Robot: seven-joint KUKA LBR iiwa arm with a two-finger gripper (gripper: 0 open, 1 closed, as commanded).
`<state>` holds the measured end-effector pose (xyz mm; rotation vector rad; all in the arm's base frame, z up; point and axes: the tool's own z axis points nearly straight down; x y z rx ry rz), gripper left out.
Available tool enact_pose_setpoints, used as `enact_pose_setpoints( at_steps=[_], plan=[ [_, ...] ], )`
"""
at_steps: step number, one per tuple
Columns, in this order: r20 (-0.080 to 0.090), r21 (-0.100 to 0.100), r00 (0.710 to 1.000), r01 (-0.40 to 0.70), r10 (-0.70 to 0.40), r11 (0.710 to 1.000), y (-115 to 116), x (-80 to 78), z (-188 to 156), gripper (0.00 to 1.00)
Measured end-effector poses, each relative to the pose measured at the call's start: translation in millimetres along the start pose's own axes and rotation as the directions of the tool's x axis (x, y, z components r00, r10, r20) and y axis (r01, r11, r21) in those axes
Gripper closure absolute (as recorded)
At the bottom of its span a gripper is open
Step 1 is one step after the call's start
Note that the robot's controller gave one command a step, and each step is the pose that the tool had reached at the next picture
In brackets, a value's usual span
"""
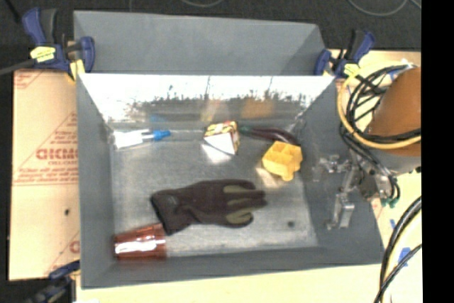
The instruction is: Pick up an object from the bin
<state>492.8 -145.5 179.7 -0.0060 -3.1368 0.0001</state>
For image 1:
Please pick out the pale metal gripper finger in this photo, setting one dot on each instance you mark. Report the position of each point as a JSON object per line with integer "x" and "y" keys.
{"x": 331, "y": 165}
{"x": 342, "y": 211}

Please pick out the yellow plastic toy block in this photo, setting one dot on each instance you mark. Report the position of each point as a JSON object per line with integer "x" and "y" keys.
{"x": 282, "y": 159}

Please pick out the yellow, red and white packet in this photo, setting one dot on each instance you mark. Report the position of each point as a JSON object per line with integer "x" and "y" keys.
{"x": 223, "y": 140}

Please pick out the grey metal bin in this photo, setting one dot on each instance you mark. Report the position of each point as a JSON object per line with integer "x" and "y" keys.
{"x": 213, "y": 195}

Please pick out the black glove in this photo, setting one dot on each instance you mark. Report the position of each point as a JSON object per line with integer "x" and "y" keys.
{"x": 205, "y": 202}

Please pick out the white tube with blue cap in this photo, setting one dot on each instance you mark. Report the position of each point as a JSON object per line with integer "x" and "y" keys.
{"x": 133, "y": 138}

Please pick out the red-brown plastic cup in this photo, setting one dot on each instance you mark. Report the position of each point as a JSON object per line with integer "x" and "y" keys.
{"x": 140, "y": 241}

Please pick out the brown cardboard board, red print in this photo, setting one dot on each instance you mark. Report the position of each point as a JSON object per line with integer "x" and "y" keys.
{"x": 42, "y": 159}

